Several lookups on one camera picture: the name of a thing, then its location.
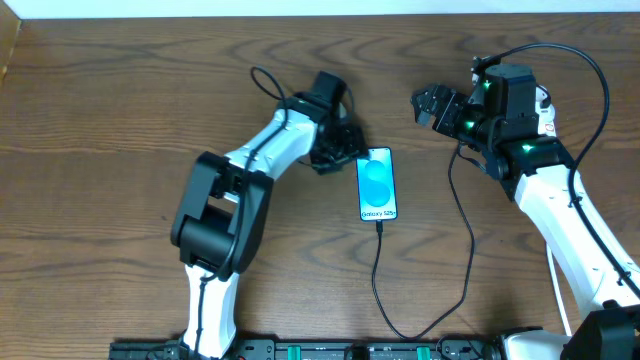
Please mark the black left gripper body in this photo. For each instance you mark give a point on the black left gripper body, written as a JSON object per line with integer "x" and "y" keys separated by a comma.
{"x": 338, "y": 151}

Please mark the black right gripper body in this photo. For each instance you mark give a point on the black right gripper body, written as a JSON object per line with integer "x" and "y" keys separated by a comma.
{"x": 445, "y": 112}

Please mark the blue Galaxy smartphone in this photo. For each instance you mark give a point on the blue Galaxy smartphone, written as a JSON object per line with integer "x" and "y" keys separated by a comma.
{"x": 376, "y": 186}

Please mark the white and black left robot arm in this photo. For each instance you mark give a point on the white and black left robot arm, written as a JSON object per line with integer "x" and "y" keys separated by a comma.
{"x": 220, "y": 221}

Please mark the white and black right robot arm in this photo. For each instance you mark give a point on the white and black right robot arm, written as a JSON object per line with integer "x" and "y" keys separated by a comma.
{"x": 509, "y": 119}

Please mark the white power strip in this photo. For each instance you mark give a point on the white power strip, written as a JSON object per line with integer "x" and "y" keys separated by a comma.
{"x": 546, "y": 112}

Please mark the black mounting rail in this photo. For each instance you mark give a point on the black mounting rail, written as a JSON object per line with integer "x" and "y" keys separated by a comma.
{"x": 264, "y": 349}

